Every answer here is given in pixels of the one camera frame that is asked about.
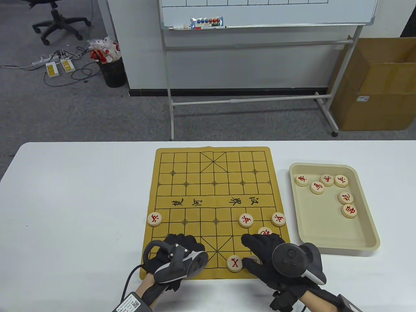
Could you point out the person's left hand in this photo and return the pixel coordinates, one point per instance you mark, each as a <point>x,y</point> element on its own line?
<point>182,240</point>

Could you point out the person's right hand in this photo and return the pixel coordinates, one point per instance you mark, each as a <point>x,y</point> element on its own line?
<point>263,247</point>

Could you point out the round red-marked chess piece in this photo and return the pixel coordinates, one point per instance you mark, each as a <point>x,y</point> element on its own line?
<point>265,230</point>
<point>253,259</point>
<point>246,220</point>
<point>278,219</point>
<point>154,219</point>
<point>234,263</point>

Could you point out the cluster of wooden chess pieces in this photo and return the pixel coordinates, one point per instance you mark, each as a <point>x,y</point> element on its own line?
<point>317,188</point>

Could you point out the yellow chess board mat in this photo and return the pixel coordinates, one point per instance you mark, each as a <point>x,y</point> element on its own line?
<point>195,182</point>

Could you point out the grey tracking controller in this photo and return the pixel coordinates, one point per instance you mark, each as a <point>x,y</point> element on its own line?
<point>198,261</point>
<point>287,260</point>

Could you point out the beige plastic tray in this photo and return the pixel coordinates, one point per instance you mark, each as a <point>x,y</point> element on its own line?
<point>325,227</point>

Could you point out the grey labelled sensor box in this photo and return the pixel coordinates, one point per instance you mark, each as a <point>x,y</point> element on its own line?
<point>130,304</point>

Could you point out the black sensor box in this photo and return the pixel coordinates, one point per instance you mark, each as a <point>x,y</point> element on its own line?
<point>347,305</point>

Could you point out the black wastebasket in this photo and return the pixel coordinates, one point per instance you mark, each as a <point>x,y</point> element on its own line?
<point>113,76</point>

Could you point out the brown cardboard box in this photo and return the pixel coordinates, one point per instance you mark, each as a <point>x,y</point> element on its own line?
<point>373,107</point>

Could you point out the white red trash bags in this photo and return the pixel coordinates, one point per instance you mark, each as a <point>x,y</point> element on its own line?
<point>104,48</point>

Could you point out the white yellow power adapter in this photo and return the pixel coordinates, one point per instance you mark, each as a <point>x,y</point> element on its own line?
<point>67,65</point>
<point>52,69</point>

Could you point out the whiteboard marker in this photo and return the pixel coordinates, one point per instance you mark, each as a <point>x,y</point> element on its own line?
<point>204,28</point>
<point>181,28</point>

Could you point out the pack of coloured magnets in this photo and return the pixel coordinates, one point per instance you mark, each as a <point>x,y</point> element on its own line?
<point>207,21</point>

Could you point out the white power strip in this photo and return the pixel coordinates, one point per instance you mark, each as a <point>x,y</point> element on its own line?
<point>42,61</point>

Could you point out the white rolling whiteboard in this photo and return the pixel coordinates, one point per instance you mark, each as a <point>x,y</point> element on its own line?
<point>260,13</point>

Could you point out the black office chair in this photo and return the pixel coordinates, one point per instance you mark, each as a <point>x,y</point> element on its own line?
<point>56,18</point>

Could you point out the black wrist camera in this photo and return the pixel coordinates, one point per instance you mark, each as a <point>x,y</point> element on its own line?
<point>282,300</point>

